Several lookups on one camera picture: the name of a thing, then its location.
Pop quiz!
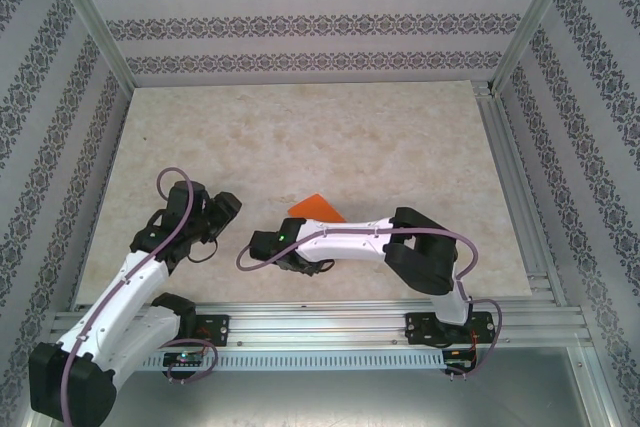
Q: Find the aluminium frame post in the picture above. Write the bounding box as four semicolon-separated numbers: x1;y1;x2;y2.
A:
492;0;584;93
44;0;136;91

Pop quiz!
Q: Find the short black left gripper cable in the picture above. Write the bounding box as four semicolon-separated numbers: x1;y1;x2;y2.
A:
187;239;219;264

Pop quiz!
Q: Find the grey metal sheet panel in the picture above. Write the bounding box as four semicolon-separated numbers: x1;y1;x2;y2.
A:
19;346;621;427

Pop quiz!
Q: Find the long aluminium mounting rail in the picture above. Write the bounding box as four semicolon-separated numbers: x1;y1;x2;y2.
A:
47;299;591;348

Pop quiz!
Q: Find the aluminium side rail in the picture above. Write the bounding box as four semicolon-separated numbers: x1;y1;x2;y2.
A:
472;81;569;306

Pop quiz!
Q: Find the orange paper sheet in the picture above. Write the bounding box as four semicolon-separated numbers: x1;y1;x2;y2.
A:
288;193;347;223

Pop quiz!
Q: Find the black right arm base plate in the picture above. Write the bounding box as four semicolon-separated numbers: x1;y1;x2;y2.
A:
403;310;496;347

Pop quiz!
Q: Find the slotted grey cable duct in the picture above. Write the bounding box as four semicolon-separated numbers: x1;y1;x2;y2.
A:
67;350;446;372

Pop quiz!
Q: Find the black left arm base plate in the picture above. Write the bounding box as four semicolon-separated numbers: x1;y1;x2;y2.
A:
142;314;231;348

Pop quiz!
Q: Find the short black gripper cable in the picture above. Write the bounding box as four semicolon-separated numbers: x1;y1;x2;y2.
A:
187;239;219;264
304;259;335;277

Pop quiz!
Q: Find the short black right gripper cable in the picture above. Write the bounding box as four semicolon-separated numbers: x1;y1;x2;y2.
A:
304;259;335;277

